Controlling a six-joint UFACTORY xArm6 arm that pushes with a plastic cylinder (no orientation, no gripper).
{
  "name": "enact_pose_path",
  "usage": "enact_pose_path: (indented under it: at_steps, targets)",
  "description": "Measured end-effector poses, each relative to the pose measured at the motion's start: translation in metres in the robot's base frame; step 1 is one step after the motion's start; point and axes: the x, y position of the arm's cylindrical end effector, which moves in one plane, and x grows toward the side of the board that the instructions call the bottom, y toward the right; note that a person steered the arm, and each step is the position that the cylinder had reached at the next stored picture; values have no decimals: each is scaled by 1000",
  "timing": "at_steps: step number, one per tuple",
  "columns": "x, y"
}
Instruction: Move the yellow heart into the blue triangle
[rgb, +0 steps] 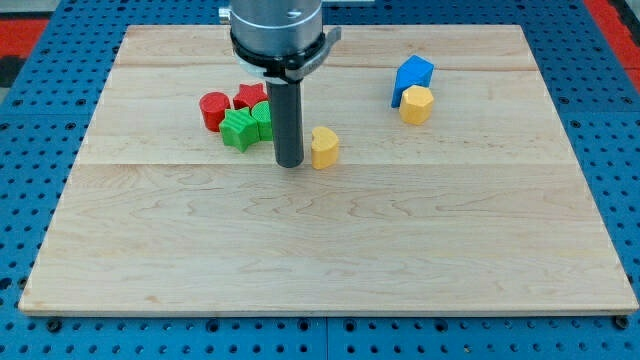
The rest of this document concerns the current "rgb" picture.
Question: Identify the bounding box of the yellow heart block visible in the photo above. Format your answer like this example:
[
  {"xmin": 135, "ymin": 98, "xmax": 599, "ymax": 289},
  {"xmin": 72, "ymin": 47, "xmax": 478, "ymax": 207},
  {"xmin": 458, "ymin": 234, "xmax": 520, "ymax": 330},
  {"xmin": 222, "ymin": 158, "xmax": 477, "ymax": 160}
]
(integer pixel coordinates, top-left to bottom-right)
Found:
[{"xmin": 311, "ymin": 126, "xmax": 339, "ymax": 170}]

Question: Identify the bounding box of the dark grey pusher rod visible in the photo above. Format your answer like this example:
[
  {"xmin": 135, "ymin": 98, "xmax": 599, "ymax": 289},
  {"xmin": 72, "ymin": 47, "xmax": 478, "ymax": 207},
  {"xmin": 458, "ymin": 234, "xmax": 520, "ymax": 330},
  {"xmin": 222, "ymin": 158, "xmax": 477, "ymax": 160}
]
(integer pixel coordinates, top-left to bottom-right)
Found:
[{"xmin": 266, "ymin": 82, "xmax": 304, "ymax": 168}]

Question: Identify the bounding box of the blue triangle block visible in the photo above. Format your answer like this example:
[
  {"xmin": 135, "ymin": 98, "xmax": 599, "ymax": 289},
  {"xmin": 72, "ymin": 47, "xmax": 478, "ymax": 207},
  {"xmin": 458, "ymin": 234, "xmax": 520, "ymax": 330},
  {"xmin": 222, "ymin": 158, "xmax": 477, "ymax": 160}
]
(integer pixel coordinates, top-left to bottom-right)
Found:
[{"xmin": 391, "ymin": 55, "xmax": 435, "ymax": 108}]

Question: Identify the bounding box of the green cylinder block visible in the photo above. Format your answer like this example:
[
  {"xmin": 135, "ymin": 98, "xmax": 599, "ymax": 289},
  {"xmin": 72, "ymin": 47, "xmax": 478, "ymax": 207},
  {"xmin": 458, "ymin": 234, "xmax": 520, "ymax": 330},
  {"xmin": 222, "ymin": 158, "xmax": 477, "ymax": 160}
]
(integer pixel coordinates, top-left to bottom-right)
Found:
[{"xmin": 251, "ymin": 100, "xmax": 273, "ymax": 141}]

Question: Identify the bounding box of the green star block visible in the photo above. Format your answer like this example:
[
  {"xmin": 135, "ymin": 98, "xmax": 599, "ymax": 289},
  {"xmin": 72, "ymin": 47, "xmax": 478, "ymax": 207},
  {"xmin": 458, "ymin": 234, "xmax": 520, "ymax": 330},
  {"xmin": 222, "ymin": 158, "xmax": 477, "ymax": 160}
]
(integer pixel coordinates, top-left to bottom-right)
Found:
[{"xmin": 219, "ymin": 107, "xmax": 260, "ymax": 153}]

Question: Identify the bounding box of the red star block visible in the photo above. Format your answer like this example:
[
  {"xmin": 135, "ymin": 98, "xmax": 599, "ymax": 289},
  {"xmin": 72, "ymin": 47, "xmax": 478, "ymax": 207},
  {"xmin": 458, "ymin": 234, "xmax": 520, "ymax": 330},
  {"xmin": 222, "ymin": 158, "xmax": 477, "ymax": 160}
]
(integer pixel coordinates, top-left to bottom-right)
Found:
[{"xmin": 233, "ymin": 83, "xmax": 268, "ymax": 109}]

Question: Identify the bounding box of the yellow hexagon block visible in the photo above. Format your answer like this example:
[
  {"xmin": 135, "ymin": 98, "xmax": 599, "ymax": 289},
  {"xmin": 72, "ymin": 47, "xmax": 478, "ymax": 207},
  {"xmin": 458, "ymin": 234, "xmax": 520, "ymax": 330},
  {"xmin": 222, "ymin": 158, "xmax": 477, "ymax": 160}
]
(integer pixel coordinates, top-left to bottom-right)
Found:
[{"xmin": 399, "ymin": 85, "xmax": 435, "ymax": 125}]

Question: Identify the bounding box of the red cylinder block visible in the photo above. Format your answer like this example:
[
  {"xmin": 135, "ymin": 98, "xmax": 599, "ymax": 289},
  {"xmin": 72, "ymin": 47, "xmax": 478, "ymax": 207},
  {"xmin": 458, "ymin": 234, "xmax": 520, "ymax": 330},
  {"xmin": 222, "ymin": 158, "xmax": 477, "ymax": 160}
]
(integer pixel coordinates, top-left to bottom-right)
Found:
[{"xmin": 199, "ymin": 92, "xmax": 231, "ymax": 132}]

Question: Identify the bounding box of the wooden board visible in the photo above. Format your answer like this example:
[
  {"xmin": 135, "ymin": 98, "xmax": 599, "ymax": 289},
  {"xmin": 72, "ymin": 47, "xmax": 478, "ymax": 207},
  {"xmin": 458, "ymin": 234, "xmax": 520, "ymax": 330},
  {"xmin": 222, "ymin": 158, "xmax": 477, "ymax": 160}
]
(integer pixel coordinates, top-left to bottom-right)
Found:
[{"xmin": 19, "ymin": 25, "xmax": 638, "ymax": 317}]

